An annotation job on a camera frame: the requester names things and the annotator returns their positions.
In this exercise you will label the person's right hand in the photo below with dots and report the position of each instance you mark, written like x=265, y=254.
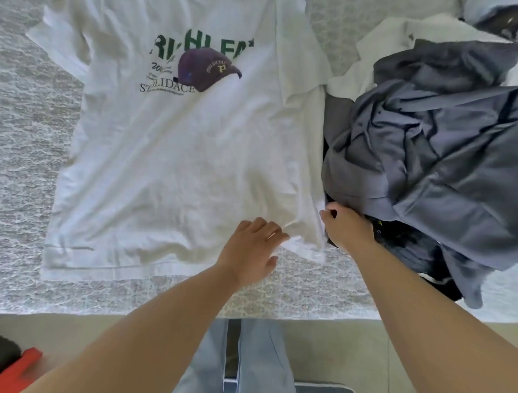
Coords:
x=350, y=228

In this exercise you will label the person's left hand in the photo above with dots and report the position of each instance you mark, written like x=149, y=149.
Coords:
x=251, y=255

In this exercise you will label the dark grey garment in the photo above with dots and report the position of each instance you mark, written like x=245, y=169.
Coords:
x=437, y=162

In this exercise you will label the white garment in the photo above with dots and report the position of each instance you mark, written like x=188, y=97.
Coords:
x=178, y=162

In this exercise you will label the white printed t-shirt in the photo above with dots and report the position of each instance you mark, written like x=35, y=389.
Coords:
x=405, y=36

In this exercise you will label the bed with grey patterned sheet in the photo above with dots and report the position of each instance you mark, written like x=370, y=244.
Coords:
x=24, y=162

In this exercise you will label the dark purple patterned garment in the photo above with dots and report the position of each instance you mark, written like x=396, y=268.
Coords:
x=503, y=24

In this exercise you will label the light blue hooded jacket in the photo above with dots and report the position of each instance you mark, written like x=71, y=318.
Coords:
x=486, y=8

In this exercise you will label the person's left forearm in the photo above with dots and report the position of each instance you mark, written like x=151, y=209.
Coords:
x=137, y=340

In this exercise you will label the person's right forearm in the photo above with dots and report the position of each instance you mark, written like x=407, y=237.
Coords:
x=437, y=324

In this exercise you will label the red object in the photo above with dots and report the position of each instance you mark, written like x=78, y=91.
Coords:
x=20, y=372

